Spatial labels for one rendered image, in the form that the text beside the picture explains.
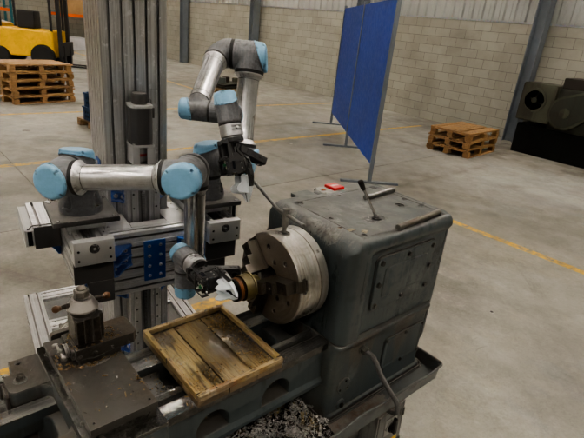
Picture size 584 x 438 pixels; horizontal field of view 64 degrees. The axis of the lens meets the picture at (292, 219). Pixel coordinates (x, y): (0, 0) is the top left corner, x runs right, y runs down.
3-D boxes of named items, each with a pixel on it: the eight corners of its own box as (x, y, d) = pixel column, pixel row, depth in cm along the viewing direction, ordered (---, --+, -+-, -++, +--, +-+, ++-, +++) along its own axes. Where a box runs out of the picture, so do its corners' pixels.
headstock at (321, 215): (355, 255, 228) (368, 178, 213) (438, 300, 196) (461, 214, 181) (256, 287, 191) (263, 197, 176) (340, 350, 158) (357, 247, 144)
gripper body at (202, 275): (202, 300, 146) (185, 282, 155) (227, 292, 152) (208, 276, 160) (203, 278, 143) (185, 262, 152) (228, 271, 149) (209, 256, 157)
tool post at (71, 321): (96, 327, 132) (94, 296, 129) (106, 341, 127) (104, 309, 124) (69, 335, 128) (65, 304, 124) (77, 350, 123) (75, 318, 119)
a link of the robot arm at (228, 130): (233, 127, 158) (247, 122, 152) (235, 140, 159) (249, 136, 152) (214, 128, 154) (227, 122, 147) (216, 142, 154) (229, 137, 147)
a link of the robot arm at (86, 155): (102, 180, 175) (101, 144, 170) (86, 191, 162) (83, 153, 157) (70, 176, 175) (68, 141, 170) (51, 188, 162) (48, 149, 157)
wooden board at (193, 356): (221, 312, 172) (221, 302, 170) (282, 368, 147) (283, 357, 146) (142, 340, 153) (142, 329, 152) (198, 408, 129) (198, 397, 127)
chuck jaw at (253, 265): (268, 269, 160) (256, 238, 162) (276, 265, 156) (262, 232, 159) (242, 278, 153) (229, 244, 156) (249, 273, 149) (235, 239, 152)
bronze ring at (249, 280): (249, 264, 153) (225, 271, 148) (266, 277, 147) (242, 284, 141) (247, 288, 157) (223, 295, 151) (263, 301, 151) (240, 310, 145)
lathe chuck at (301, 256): (259, 290, 178) (265, 213, 166) (315, 333, 156) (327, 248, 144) (239, 296, 172) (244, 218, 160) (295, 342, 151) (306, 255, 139)
